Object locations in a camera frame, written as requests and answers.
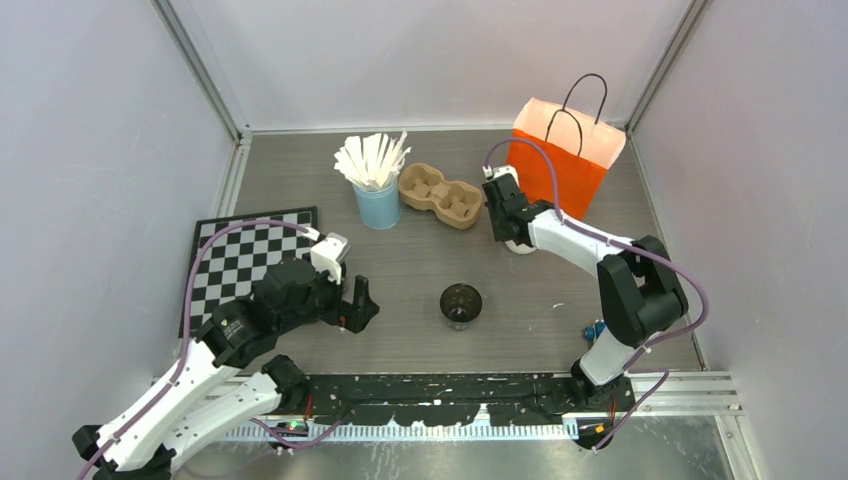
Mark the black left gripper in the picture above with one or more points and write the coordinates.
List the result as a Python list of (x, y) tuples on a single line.
[(356, 315)]

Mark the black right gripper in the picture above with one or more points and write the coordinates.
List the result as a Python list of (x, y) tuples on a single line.
[(497, 230)]

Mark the black paper coffee cup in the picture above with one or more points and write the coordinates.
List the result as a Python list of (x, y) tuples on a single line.
[(460, 304)]

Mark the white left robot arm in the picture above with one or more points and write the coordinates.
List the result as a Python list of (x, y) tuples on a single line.
[(162, 429)]

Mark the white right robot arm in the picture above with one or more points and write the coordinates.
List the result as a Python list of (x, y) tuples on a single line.
[(640, 295)]

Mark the stack of white lids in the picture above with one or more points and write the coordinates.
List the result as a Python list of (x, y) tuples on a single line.
[(519, 249)]

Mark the brown cardboard cup carrier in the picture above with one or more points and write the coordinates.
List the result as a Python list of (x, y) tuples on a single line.
[(454, 202)]

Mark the orange paper bag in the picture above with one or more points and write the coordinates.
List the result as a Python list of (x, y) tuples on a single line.
[(562, 151)]

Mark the light blue cup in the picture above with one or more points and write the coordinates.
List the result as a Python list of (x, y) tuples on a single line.
[(381, 209)]

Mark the black white chessboard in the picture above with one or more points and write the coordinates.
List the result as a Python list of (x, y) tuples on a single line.
[(240, 258)]

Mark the blue toy block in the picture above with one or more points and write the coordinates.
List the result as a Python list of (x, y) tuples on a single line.
[(593, 331)]

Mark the white wooden stir sticks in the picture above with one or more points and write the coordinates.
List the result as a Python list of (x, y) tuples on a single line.
[(371, 163)]

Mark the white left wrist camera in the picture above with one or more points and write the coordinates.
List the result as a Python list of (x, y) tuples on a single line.
[(328, 254)]

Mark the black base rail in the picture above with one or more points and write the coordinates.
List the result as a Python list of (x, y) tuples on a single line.
[(508, 399)]

